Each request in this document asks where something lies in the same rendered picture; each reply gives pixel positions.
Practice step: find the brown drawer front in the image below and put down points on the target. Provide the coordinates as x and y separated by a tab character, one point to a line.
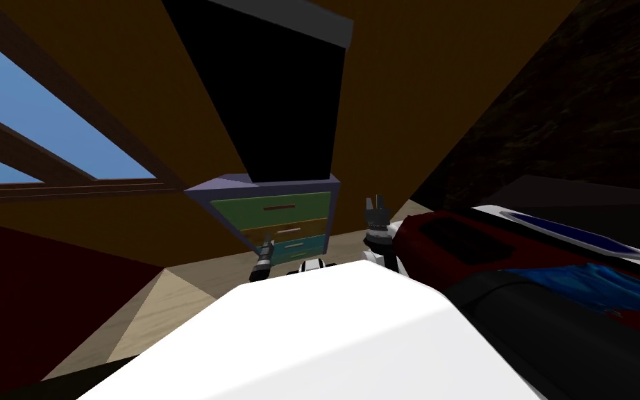
314	230

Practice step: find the green drawer front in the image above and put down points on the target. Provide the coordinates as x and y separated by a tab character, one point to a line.
242	214

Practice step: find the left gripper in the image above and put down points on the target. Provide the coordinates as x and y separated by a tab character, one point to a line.
268	245

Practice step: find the teal drawer front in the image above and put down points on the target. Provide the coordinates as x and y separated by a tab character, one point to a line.
315	244

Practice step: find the red bed with blue blanket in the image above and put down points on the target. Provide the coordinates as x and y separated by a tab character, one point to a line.
464	244

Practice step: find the black television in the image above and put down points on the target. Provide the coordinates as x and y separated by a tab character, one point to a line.
275	94

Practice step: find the brown-framed window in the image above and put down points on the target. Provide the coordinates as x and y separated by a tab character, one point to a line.
25	116

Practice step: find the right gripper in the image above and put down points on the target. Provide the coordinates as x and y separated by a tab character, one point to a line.
377	218

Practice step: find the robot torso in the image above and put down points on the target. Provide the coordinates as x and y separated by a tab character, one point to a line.
325	339

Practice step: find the grey-purple chest of drawers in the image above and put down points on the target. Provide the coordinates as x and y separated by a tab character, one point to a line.
225	191

